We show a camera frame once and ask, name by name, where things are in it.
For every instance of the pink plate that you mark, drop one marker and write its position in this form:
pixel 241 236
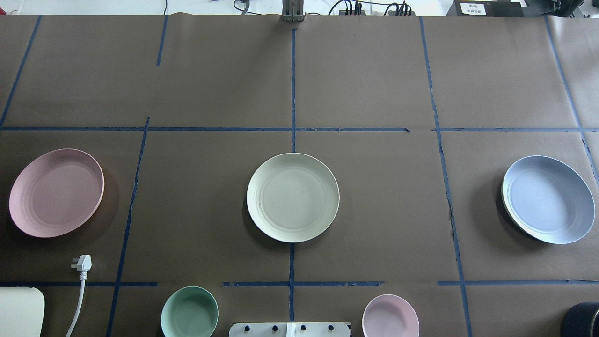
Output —
pixel 56 193

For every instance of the cream white plate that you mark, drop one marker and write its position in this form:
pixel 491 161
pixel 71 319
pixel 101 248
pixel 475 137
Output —
pixel 293 197

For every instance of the pink bowl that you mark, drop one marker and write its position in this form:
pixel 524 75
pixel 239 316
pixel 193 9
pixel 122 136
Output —
pixel 389 315

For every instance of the green bowl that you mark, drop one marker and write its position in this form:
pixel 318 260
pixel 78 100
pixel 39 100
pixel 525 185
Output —
pixel 191 311

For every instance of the black box with label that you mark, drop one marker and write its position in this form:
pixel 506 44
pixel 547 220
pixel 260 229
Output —
pixel 486 8

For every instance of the light blue plate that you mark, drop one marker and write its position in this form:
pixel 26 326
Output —
pixel 548 200

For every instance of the cream toaster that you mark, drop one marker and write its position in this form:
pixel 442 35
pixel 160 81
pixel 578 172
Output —
pixel 21 311

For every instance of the dark blue saucepan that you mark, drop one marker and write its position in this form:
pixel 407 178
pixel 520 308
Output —
pixel 582 320

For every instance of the aluminium frame post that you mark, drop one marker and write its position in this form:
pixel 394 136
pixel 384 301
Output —
pixel 293 11

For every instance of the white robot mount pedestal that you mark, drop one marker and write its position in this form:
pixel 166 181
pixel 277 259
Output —
pixel 291 329

